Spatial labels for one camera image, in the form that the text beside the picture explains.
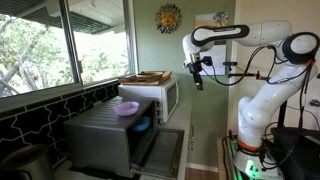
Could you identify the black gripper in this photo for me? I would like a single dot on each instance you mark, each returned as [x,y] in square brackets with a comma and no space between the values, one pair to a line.
[195,70]

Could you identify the blue plastic bowl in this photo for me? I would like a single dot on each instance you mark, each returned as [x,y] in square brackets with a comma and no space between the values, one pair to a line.
[142,124]

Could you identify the purple plastic bowl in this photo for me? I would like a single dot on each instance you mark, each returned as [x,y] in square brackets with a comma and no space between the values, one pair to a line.
[126,108]

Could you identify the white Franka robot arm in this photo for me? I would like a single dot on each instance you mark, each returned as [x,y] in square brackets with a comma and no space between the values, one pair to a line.
[266,100]

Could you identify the white microwave oven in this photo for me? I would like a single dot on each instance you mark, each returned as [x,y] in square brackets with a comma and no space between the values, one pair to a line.
[150,95]

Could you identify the small wooden tray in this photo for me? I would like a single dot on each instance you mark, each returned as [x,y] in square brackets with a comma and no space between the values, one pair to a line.
[150,74]

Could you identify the large wooden tray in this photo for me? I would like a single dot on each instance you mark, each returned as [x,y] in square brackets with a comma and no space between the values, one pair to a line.
[133,80]

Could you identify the toaster oven glass door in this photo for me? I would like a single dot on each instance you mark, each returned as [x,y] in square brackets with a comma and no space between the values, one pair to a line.
[163,150]

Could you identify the silver toaster oven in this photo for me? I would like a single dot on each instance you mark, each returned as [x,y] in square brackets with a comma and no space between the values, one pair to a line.
[96,133]

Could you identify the metal door knob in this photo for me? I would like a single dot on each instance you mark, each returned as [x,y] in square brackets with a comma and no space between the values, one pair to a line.
[315,102]

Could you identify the black robot control box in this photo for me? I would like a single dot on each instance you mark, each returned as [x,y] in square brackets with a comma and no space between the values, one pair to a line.
[300,150]

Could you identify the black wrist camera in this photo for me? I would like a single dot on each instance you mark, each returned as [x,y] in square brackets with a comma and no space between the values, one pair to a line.
[206,60]

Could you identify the wall calendar with tree picture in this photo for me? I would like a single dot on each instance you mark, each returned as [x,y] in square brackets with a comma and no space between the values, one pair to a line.
[218,58]

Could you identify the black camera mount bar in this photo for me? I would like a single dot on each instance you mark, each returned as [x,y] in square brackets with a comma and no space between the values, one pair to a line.
[243,75]

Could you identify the colourful sun wall ornament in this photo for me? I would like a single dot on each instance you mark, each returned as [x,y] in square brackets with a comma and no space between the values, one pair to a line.
[168,18]

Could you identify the grey window frame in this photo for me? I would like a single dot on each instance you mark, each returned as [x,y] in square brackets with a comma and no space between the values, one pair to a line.
[71,43]

